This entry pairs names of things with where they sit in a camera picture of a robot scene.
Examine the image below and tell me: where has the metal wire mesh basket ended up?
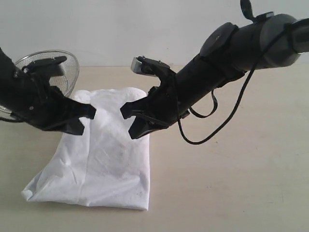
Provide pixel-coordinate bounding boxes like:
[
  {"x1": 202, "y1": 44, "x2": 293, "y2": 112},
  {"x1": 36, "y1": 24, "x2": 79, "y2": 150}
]
[{"x1": 0, "y1": 52, "x2": 81, "y2": 125}]

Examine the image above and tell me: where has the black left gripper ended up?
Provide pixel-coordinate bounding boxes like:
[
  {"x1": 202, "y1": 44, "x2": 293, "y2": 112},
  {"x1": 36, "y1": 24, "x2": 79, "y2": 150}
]
[{"x1": 9, "y1": 77, "x2": 96, "y2": 136}]

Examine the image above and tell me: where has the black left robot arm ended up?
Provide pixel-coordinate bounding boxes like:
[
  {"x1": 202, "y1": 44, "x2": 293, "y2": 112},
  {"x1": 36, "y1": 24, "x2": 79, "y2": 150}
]
[{"x1": 0, "y1": 51, "x2": 96, "y2": 135}]

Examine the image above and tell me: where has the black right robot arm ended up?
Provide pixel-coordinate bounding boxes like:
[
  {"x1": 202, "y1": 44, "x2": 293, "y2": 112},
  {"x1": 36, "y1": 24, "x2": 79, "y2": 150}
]
[{"x1": 120, "y1": 0, "x2": 309, "y2": 139}]

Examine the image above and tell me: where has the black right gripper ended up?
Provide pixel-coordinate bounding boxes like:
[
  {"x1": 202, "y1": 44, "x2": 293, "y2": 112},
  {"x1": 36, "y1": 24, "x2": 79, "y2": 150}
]
[{"x1": 120, "y1": 74, "x2": 191, "y2": 139}]

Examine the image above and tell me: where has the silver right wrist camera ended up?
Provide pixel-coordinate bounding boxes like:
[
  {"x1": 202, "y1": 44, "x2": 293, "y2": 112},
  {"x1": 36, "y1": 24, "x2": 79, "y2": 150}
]
[{"x1": 131, "y1": 56, "x2": 170, "y2": 81}]

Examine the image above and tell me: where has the white t-shirt red lettering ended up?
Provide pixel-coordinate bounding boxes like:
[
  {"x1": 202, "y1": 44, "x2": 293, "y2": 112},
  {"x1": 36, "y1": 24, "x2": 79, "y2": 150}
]
[{"x1": 21, "y1": 87, "x2": 150, "y2": 210}]

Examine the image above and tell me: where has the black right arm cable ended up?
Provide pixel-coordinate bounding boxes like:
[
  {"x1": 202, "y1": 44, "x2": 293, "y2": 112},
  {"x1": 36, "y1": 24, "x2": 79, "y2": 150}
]
[{"x1": 177, "y1": 19, "x2": 295, "y2": 145}]

